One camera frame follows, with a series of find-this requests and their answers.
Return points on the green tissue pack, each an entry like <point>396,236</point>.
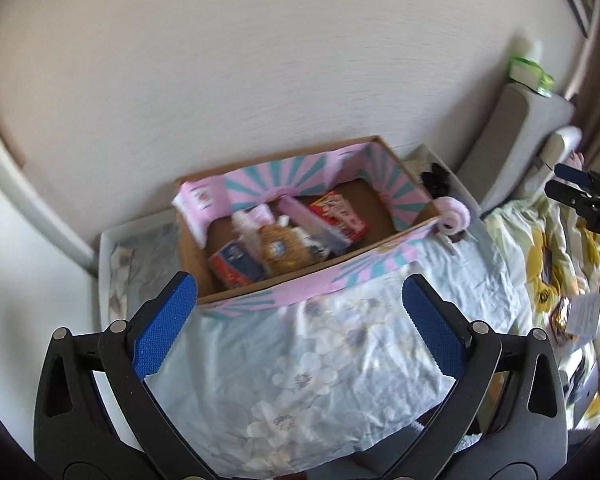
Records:
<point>527,72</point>

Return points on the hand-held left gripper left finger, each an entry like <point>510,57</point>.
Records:
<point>165,325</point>

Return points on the white paper card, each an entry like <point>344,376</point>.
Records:
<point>585,312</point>

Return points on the clear plastic packet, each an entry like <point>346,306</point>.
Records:
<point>314,246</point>

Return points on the brown cookie packet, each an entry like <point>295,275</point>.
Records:
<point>280,250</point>

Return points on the light blue floral cloth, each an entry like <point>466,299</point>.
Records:
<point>330,360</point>

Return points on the black hair clip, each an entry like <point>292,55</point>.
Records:
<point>437,180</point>

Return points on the red blue snack box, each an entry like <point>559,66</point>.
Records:
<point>235,265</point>

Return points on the gold foil packet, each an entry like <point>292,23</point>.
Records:
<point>561,315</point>

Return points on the white door frame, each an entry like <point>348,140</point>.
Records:
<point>25,200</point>

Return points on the yellow floral blanket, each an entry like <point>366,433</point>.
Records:
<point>520,240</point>

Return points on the pink teal striped cardboard box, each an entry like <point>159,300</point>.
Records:
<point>352,192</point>

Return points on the red white snack box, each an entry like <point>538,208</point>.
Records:
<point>340,215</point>

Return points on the white padded armrest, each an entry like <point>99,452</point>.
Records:
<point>555,150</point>

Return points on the pink sock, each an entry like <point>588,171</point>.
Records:
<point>261,214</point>
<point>452,215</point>

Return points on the long lilac box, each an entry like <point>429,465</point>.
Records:
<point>307,220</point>

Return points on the grey headboard cushion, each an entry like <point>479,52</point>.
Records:
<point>520,145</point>

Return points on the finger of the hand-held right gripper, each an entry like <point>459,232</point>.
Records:
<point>570,174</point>
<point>567,194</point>

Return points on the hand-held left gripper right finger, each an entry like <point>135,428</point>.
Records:
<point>432,330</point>

